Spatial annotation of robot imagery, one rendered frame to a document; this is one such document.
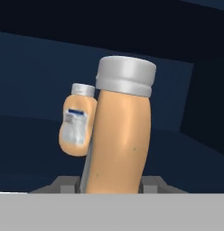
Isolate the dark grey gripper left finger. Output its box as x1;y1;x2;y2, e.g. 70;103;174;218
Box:
30;175;87;194

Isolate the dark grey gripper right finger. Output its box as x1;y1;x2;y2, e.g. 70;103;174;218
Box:
137;176;188;194

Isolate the tan condiment bottle grey cap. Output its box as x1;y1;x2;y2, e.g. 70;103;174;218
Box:
79;55;157;194

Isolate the tan condiment bottle white label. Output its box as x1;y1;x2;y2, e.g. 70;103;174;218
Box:
58;83;98;158

